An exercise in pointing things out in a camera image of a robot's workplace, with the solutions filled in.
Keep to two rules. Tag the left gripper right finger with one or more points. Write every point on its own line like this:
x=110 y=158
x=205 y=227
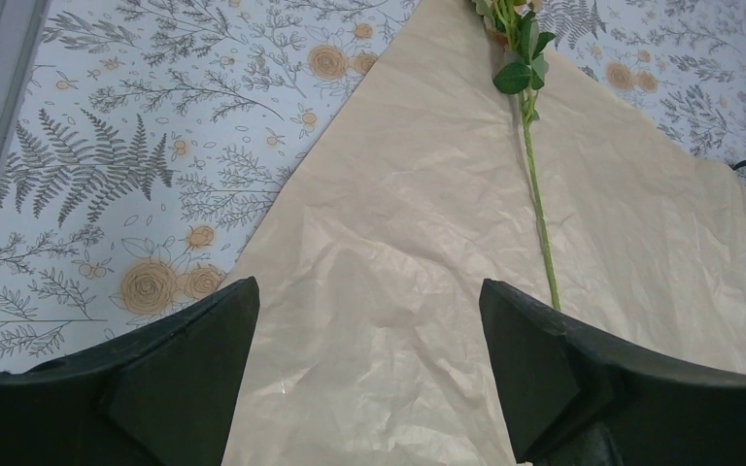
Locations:
x=572 y=394

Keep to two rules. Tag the peach paper flower bouquet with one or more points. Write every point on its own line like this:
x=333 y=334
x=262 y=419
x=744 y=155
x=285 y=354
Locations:
x=369 y=347

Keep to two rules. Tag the floral patterned table mat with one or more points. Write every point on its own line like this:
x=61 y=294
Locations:
x=155 y=135

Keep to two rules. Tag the peach orange rose stem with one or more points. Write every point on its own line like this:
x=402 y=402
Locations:
x=515 y=26

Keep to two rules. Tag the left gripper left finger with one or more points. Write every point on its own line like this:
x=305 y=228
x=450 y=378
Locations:
x=163 y=394

